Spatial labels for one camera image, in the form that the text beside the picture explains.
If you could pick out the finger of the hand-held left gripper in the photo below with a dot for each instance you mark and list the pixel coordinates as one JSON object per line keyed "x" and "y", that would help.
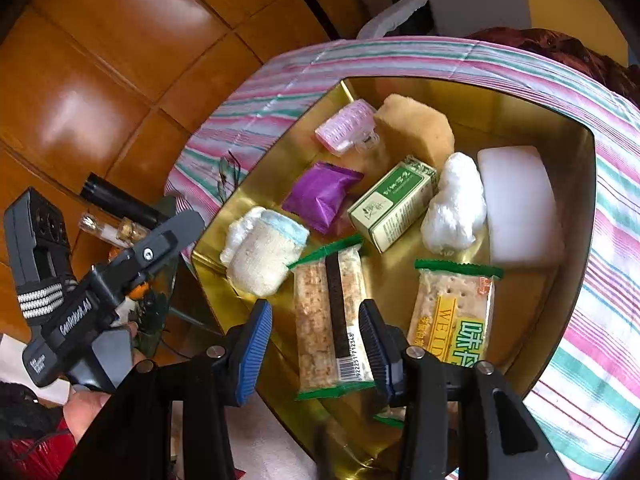
{"x": 160, "y": 245}

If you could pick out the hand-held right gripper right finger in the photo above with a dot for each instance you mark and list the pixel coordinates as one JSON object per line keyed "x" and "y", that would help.
{"x": 375, "y": 355}

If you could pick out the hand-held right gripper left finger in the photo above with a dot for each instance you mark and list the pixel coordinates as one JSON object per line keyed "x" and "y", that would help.
{"x": 255, "y": 350}

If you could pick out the clear rice cracker packet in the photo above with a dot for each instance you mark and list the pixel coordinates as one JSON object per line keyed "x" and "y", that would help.
{"x": 312, "y": 320}

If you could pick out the yellow cracker packet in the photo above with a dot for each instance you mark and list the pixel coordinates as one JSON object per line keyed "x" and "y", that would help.
{"x": 450, "y": 310}

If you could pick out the green drink carton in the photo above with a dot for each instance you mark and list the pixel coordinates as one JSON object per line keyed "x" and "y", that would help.
{"x": 390, "y": 205}

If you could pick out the gold tray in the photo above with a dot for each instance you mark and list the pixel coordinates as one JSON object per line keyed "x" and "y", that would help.
{"x": 525, "y": 305}

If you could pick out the white foam block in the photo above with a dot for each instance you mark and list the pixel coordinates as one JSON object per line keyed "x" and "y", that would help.
{"x": 520, "y": 205}

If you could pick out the person's left hand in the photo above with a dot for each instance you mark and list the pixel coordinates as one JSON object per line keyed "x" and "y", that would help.
{"x": 87, "y": 410}

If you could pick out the gold capped glass bottle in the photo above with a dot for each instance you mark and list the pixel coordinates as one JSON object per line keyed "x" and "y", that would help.
{"x": 132, "y": 231}

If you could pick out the black cylinder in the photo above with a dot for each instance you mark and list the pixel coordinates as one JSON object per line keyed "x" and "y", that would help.
{"x": 120, "y": 197}

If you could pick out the clear glass vial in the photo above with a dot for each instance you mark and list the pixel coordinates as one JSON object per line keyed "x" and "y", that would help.
{"x": 97, "y": 227}

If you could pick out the purple snack packet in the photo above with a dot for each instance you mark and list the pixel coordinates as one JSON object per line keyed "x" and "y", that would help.
{"x": 320, "y": 195}

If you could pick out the white crumpled plastic ball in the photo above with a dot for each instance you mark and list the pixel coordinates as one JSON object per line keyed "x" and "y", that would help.
{"x": 452, "y": 205}

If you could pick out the pink hair roller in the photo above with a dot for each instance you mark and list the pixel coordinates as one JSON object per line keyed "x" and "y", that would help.
{"x": 345, "y": 122}

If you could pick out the yellow sponge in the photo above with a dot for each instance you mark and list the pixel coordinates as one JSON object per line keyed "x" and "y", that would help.
{"x": 415, "y": 125}

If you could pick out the white foam pad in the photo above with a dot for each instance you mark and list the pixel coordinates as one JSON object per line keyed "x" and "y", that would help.
{"x": 395, "y": 15}

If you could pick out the maroon blanket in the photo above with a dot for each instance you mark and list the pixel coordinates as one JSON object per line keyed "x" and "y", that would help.
{"x": 560, "y": 55}

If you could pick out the tricolour sofa chair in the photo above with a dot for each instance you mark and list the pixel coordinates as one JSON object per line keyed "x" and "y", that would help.
{"x": 565, "y": 0}

